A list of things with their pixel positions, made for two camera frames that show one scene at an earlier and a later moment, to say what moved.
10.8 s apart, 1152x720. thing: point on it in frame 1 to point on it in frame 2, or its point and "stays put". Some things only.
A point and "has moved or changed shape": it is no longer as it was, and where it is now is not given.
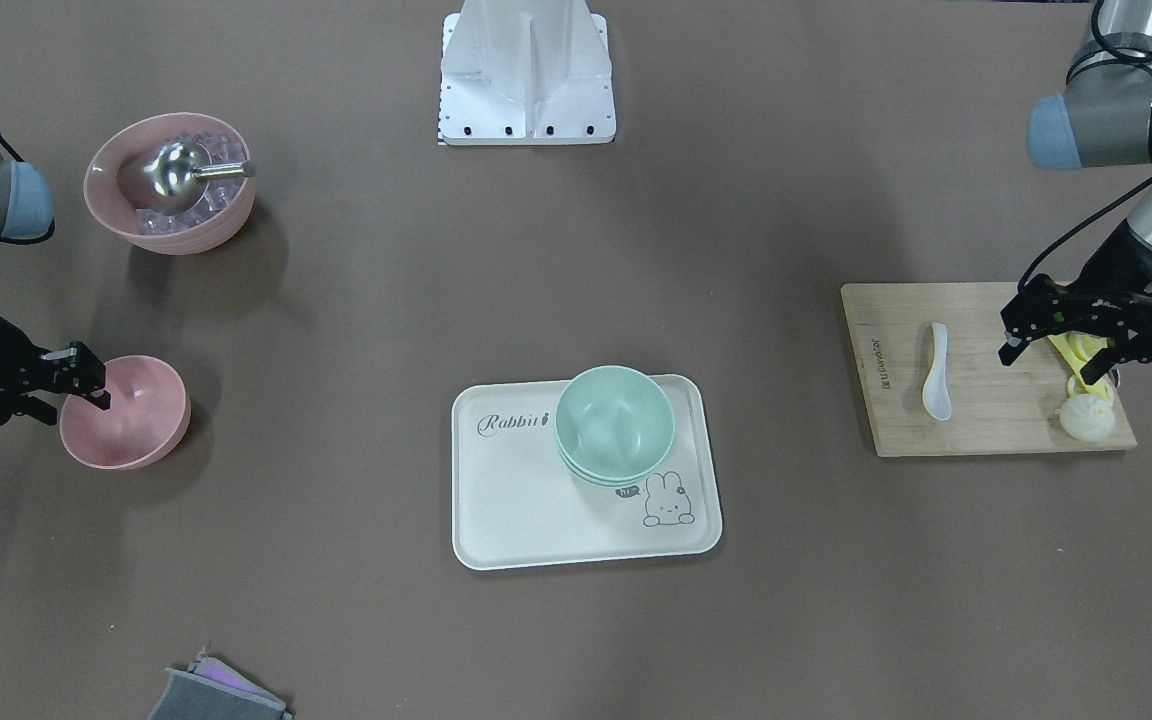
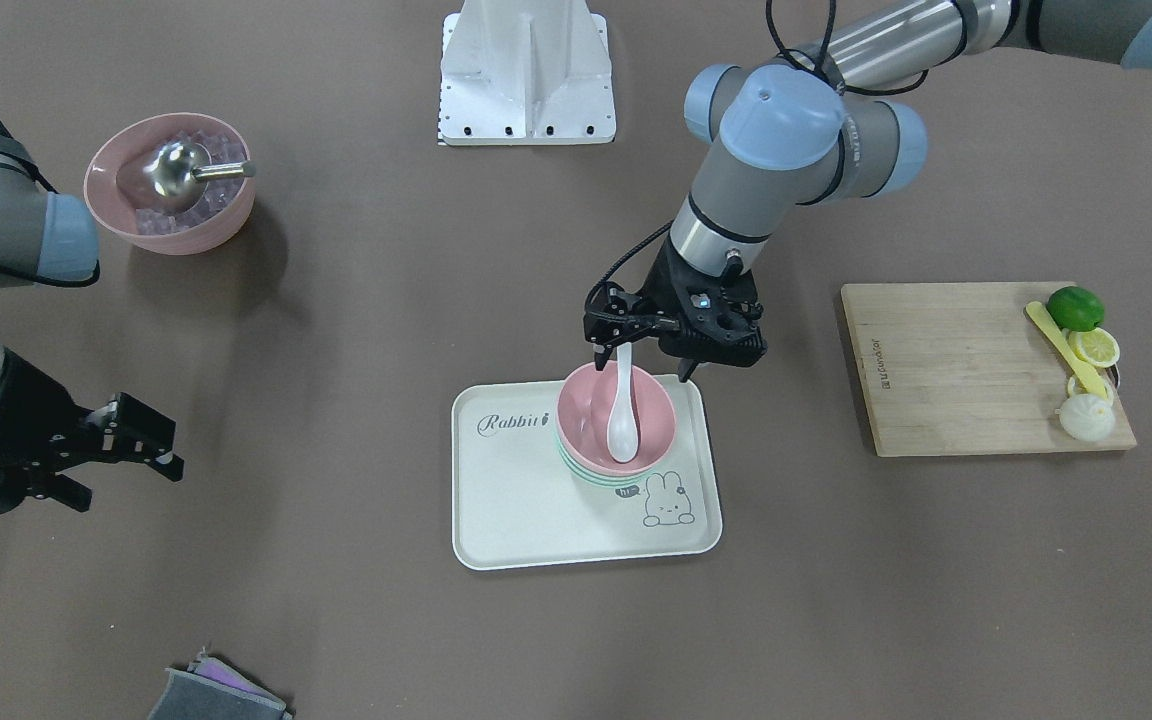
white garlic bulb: x=1087 y=418 stays put
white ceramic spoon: x=937 y=396 to x=624 y=430
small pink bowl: x=148 y=417 has moved or changed shape
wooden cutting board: x=996 y=408 stays put
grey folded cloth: x=211 y=690 stays put
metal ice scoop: x=177 y=176 stays put
